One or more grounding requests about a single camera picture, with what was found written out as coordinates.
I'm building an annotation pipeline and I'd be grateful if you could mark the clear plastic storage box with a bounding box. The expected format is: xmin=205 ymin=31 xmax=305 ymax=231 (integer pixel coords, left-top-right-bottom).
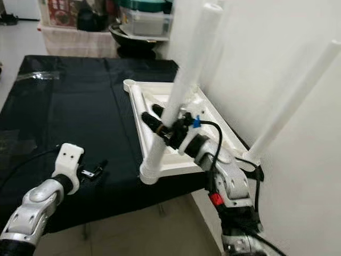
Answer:
xmin=120 ymin=6 xmax=174 ymax=37

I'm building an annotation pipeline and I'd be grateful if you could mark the green pot lid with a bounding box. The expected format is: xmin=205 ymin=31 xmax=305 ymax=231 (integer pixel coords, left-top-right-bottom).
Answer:
xmin=120 ymin=0 xmax=168 ymax=12

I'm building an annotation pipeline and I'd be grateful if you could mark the black wok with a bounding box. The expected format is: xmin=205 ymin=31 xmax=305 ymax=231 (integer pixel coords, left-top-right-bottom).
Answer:
xmin=109 ymin=24 xmax=166 ymax=54

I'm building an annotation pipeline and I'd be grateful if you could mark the black floor stand base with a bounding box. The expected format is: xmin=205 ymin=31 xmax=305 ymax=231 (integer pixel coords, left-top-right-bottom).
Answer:
xmin=0 ymin=13 xmax=18 ymax=26

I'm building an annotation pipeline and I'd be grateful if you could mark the clear tape cross patch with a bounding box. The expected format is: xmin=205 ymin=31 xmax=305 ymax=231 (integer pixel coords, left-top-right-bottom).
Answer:
xmin=0 ymin=128 xmax=27 ymax=155

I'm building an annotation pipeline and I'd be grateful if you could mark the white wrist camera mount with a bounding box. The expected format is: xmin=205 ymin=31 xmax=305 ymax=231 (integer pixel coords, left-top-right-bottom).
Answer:
xmin=178 ymin=109 xmax=208 ymax=155
xmin=53 ymin=143 xmax=85 ymax=194

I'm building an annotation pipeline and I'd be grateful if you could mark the orange lidded storage box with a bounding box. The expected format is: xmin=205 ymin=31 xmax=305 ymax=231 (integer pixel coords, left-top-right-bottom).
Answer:
xmin=40 ymin=0 xmax=80 ymax=28

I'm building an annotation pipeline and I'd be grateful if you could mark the white plastic children table top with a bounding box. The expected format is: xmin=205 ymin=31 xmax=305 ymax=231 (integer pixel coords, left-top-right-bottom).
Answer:
xmin=123 ymin=79 xmax=264 ymax=179

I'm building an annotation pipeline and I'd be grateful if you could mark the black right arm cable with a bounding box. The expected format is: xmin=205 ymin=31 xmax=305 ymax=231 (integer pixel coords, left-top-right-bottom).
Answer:
xmin=197 ymin=120 xmax=288 ymax=256

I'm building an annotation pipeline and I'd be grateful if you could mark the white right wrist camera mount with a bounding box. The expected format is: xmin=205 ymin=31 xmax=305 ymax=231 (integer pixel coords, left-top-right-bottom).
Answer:
xmin=178 ymin=109 xmax=208 ymax=155

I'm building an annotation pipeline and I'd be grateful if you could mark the black tablecloth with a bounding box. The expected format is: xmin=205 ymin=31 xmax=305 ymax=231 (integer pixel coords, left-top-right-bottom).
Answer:
xmin=0 ymin=55 xmax=264 ymax=235

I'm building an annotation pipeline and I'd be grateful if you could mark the beige cloth covered stand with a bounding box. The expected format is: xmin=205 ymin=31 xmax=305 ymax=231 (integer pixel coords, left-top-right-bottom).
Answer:
xmin=38 ymin=24 xmax=120 ymax=58

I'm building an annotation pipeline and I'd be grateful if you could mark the clear tape strip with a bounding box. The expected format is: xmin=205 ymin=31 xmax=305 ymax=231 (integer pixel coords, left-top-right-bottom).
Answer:
xmin=17 ymin=71 xmax=60 ymax=82

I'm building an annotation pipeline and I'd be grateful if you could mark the black plastic bag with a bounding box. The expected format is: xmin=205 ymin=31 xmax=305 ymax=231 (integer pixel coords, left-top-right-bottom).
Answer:
xmin=77 ymin=0 xmax=107 ymax=31

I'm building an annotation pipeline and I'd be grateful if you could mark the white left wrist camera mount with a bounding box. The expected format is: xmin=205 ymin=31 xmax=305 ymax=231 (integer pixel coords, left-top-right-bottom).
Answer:
xmin=53 ymin=143 xmax=85 ymax=194

